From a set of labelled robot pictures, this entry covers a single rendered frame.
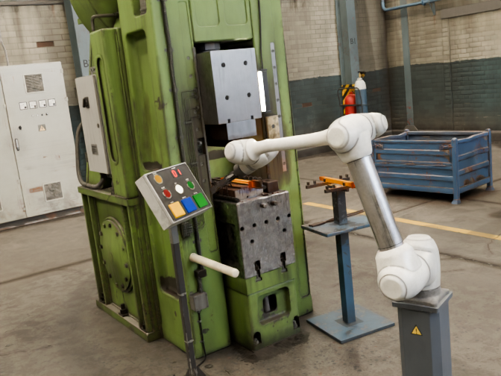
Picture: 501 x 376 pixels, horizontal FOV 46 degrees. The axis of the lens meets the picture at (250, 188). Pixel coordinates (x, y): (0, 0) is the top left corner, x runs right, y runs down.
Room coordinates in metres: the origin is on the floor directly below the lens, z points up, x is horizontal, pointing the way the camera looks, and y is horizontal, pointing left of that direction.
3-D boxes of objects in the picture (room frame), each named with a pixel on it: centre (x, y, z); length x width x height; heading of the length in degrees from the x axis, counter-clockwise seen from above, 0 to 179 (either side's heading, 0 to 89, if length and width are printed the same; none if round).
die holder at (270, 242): (3.56, 0.09, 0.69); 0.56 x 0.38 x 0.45; 34
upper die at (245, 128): (3.52, 0.13, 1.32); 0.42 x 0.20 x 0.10; 34
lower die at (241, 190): (3.52, 0.13, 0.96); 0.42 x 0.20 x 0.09; 34
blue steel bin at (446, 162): (6.89, -2.16, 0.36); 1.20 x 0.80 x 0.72; 38
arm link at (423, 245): (2.36, -0.67, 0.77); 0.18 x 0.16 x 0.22; 144
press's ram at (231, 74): (3.54, 0.09, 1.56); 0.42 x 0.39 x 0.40; 34
